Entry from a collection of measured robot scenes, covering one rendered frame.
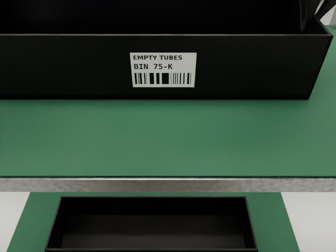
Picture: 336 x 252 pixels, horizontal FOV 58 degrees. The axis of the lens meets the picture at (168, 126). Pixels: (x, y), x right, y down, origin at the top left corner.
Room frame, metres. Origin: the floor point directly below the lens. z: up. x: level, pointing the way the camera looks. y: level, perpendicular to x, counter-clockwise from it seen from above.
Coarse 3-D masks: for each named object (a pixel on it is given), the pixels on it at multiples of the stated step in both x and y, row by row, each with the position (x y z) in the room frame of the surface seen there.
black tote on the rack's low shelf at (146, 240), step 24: (72, 216) 0.53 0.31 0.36; (96, 216) 0.53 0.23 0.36; (120, 216) 0.53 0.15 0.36; (144, 216) 0.53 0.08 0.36; (168, 216) 0.53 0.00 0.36; (192, 216) 0.53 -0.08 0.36; (216, 216) 0.53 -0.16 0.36; (240, 216) 0.53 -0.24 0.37; (48, 240) 0.40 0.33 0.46; (72, 240) 0.45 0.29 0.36; (96, 240) 0.45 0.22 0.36; (120, 240) 0.45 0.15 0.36; (144, 240) 0.45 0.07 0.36; (168, 240) 0.45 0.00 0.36; (192, 240) 0.45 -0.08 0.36; (216, 240) 0.45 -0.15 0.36; (240, 240) 0.45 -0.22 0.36
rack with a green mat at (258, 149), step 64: (0, 128) 0.32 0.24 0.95; (64, 128) 0.32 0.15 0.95; (128, 128) 0.32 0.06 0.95; (192, 128) 0.32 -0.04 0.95; (256, 128) 0.32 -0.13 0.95; (320, 128) 0.32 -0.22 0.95; (64, 192) 0.63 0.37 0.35; (128, 192) 0.64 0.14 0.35; (192, 192) 0.64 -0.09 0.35; (256, 192) 0.64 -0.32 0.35
